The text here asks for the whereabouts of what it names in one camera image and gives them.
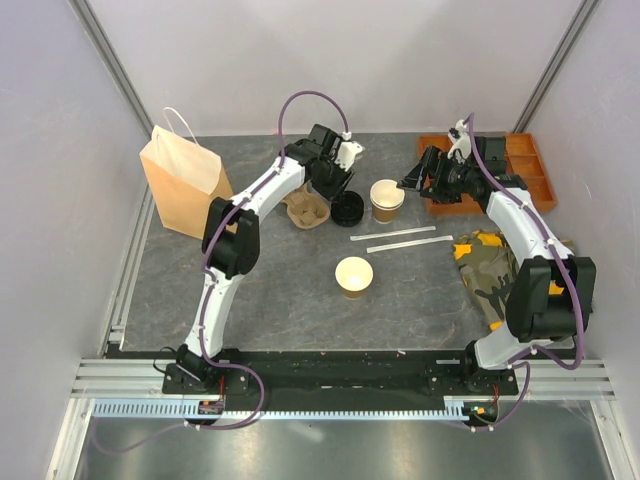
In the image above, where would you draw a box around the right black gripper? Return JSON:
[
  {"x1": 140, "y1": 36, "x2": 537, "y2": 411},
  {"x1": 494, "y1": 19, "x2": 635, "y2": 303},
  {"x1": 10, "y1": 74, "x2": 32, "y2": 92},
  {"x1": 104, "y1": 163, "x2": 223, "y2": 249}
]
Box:
[{"x1": 397, "y1": 146, "x2": 479, "y2": 205}]

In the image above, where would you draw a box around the stack of black lids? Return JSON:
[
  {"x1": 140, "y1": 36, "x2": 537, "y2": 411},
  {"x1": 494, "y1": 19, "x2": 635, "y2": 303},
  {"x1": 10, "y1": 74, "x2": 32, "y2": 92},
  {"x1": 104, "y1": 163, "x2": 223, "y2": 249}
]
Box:
[{"x1": 330, "y1": 190, "x2": 364, "y2": 228}]

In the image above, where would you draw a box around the stack of paper cups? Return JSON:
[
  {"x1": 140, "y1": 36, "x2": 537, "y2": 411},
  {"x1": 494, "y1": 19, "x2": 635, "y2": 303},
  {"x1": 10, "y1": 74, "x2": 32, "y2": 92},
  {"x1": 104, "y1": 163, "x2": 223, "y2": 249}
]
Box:
[{"x1": 370, "y1": 179, "x2": 405, "y2": 224}]

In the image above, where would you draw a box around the single brown paper cup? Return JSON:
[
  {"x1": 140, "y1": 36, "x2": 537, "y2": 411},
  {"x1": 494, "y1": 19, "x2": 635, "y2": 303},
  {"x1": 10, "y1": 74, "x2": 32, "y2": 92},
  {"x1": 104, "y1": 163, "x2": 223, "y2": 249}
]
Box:
[{"x1": 334, "y1": 256, "x2": 374, "y2": 299}]

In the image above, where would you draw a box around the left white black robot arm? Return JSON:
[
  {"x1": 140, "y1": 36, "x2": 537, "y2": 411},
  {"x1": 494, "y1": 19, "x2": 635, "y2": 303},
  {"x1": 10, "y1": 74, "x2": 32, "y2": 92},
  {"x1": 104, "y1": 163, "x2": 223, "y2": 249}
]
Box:
[{"x1": 176, "y1": 124, "x2": 364, "y2": 393}]

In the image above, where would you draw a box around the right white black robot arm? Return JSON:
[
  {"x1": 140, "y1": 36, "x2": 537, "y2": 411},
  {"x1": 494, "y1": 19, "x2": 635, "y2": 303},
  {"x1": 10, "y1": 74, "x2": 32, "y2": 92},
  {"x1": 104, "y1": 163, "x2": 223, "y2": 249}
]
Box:
[{"x1": 398, "y1": 137, "x2": 596, "y2": 394}]

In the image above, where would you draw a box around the cardboard cup carrier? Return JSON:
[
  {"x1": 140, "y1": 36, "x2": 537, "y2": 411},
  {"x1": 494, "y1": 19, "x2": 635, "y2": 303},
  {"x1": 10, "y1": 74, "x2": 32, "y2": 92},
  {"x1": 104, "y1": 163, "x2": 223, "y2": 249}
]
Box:
[{"x1": 282, "y1": 183, "x2": 330, "y2": 230}]

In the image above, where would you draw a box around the upper wrapped straw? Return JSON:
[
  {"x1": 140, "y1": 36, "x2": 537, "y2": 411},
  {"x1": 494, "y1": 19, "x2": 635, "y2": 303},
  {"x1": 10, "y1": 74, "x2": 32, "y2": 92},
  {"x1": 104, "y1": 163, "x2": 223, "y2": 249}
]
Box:
[{"x1": 349, "y1": 226, "x2": 436, "y2": 242}]

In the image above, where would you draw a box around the wrapped straw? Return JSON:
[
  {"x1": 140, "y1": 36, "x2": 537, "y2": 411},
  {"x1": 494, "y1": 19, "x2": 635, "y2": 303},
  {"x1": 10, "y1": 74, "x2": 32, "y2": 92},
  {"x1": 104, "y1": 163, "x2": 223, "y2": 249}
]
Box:
[
  {"x1": 366, "y1": 235, "x2": 454, "y2": 254},
  {"x1": 349, "y1": 226, "x2": 436, "y2": 242}
]

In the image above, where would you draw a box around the lower wrapped straw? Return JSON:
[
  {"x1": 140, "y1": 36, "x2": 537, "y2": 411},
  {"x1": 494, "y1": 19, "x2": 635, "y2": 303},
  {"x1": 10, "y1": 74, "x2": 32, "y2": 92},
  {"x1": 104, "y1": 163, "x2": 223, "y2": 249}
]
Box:
[{"x1": 366, "y1": 235, "x2": 454, "y2": 254}]

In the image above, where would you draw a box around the camouflage cloth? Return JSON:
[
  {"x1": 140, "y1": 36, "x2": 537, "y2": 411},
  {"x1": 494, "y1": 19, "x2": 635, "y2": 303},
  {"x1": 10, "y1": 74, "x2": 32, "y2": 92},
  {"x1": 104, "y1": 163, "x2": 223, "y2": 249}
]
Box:
[{"x1": 453, "y1": 230, "x2": 577, "y2": 343}]

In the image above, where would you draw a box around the orange compartment tray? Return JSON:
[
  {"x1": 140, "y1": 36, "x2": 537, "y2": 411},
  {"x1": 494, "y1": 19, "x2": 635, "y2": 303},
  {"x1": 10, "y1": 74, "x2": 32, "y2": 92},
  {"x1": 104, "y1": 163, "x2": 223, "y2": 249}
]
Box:
[{"x1": 424, "y1": 133, "x2": 557, "y2": 215}]

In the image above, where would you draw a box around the brown paper bag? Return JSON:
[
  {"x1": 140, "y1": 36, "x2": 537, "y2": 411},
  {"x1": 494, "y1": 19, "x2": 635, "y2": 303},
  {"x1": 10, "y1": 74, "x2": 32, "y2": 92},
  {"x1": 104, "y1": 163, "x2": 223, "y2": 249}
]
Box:
[{"x1": 139, "y1": 125, "x2": 234, "y2": 240}]

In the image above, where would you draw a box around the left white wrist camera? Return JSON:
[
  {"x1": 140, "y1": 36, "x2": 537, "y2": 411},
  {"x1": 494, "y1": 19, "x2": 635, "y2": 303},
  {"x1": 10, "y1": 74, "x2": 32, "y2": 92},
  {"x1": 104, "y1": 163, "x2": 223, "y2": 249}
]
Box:
[{"x1": 334, "y1": 132, "x2": 365, "y2": 171}]

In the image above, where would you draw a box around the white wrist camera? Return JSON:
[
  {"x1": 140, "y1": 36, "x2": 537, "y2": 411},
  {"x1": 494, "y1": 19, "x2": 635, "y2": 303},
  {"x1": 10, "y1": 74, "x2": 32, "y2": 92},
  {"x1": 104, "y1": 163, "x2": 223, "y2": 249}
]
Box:
[
  {"x1": 447, "y1": 119, "x2": 472, "y2": 164},
  {"x1": 334, "y1": 132, "x2": 365, "y2": 171}
]

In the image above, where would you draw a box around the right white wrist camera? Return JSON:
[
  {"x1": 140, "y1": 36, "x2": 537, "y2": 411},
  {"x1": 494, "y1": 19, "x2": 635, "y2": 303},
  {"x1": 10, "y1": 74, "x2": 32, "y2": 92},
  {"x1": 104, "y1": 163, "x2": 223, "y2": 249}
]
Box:
[{"x1": 447, "y1": 119, "x2": 472, "y2": 164}]

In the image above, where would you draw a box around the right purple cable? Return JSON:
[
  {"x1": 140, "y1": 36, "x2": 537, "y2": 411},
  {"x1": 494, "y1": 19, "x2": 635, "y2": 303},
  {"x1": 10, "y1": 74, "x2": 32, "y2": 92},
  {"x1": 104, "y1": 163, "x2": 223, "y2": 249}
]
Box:
[{"x1": 464, "y1": 113, "x2": 586, "y2": 434}]

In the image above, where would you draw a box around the purple cable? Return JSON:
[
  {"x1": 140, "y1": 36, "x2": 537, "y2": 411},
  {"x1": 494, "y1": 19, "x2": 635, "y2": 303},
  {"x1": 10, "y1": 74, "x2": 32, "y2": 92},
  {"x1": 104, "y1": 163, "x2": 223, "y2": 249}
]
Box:
[
  {"x1": 89, "y1": 90, "x2": 351, "y2": 454},
  {"x1": 464, "y1": 113, "x2": 586, "y2": 434}
]

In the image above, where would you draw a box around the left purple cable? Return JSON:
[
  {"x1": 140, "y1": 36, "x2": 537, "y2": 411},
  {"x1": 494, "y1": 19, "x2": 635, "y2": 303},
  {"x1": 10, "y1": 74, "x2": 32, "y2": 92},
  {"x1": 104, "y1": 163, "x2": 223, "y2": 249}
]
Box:
[{"x1": 89, "y1": 90, "x2": 351, "y2": 454}]

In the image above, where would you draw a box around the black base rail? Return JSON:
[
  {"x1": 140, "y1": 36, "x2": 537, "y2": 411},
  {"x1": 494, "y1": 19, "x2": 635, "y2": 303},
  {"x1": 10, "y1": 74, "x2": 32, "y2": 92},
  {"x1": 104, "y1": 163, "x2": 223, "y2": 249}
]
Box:
[{"x1": 162, "y1": 349, "x2": 518, "y2": 411}]

